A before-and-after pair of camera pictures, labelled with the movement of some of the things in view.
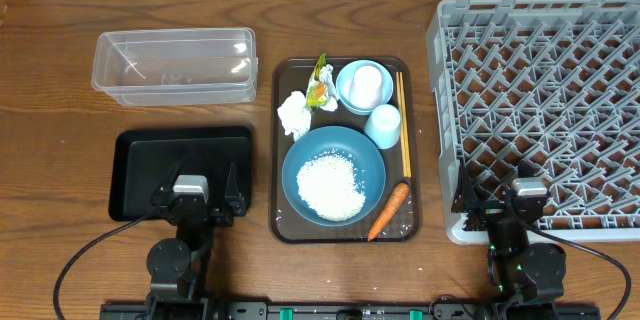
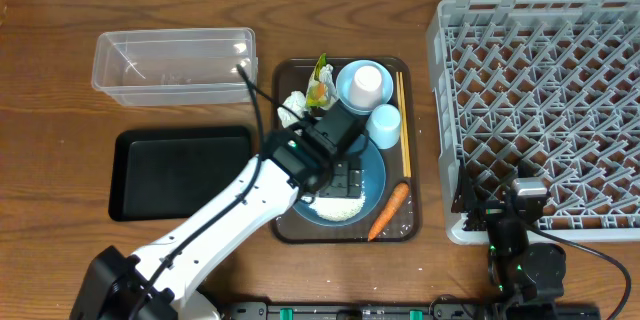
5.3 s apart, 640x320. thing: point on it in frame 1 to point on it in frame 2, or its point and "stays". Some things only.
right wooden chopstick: [405, 130] stays
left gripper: [198, 208] to [343, 178]
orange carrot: [389, 211] stays
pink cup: [366, 87] stays
